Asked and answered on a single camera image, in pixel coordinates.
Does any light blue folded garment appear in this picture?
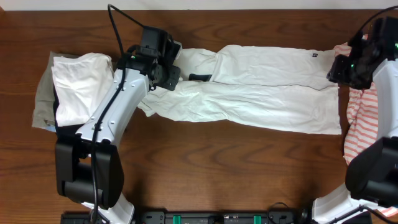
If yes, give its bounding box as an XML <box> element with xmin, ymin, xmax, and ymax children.
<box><xmin>43</xmin><ymin>125</ymin><xmax>56</xmax><ymax>133</ymax></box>

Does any folded white shirt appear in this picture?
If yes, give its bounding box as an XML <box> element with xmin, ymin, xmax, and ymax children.
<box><xmin>52</xmin><ymin>53</ymin><xmax>113</xmax><ymax>126</ymax></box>

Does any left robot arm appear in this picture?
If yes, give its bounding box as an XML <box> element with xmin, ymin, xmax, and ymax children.
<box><xmin>52</xmin><ymin>52</ymin><xmax>180</xmax><ymax>223</ymax></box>

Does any folded black garment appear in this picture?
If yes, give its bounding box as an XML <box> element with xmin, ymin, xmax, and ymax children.
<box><xmin>53</xmin><ymin>88</ymin><xmax>82</xmax><ymax>145</ymax></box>

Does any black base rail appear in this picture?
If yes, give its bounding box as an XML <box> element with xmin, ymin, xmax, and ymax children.
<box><xmin>60</xmin><ymin>203</ymin><xmax>373</xmax><ymax>224</ymax></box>

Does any folded olive garment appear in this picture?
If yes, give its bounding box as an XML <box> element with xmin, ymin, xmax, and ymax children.
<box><xmin>32</xmin><ymin>52</ymin><xmax>81</xmax><ymax>129</ymax></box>

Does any white t-shirt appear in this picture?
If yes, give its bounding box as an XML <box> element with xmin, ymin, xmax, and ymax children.
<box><xmin>139</xmin><ymin>45</ymin><xmax>341</xmax><ymax>135</ymax></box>

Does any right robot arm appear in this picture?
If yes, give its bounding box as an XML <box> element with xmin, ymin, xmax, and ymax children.
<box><xmin>306</xmin><ymin>58</ymin><xmax>397</xmax><ymax>223</ymax></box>

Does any red white striped shirt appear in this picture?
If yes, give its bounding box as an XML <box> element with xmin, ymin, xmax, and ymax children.
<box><xmin>333</xmin><ymin>33</ymin><xmax>398</xmax><ymax>218</ymax></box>

